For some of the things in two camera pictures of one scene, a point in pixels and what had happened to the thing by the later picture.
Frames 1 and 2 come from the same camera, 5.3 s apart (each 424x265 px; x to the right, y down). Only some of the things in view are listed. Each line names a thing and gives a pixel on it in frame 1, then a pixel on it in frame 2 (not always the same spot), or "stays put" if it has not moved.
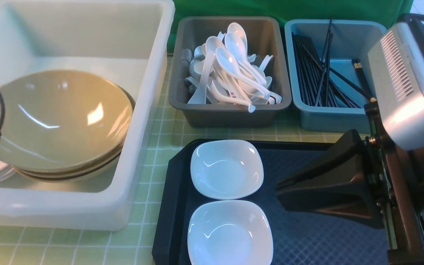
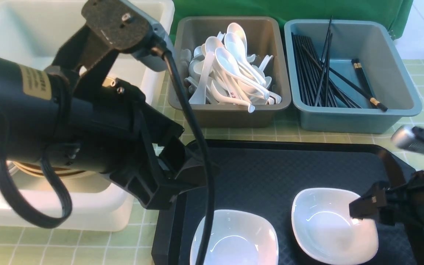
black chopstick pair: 329,45 stays put
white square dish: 226,169 to 323,227
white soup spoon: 229,64 stays put
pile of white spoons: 221,70 stays put
